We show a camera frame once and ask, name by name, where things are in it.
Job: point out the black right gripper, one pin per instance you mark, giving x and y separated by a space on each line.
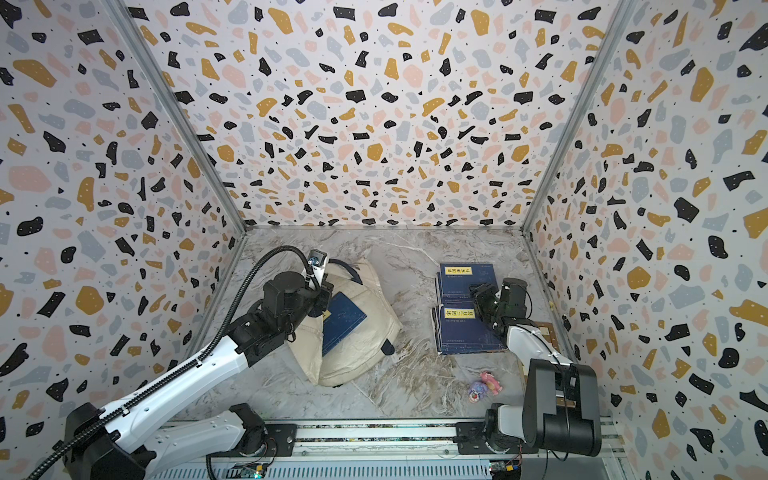
481 295

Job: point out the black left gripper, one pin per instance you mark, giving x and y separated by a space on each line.
324 293

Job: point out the dark blue thin book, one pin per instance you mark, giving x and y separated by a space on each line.
341 319
458 331
454 280

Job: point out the beige canvas floral tote bag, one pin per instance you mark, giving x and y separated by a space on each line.
366 346

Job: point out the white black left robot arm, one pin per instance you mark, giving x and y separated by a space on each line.
131 441

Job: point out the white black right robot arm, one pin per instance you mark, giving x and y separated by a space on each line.
560 410

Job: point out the wooden chessboard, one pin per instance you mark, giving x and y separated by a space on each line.
549 335

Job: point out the small purple object on table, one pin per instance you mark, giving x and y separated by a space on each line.
485 386

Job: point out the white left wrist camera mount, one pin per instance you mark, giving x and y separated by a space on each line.
317 262

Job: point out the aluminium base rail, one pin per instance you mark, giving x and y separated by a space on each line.
399 449

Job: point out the aluminium corner frame post left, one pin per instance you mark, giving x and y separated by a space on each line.
121 18

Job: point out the aluminium corner frame post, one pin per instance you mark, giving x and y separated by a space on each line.
121 18
615 28

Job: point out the aluminium corner frame post right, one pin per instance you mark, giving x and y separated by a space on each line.
615 28

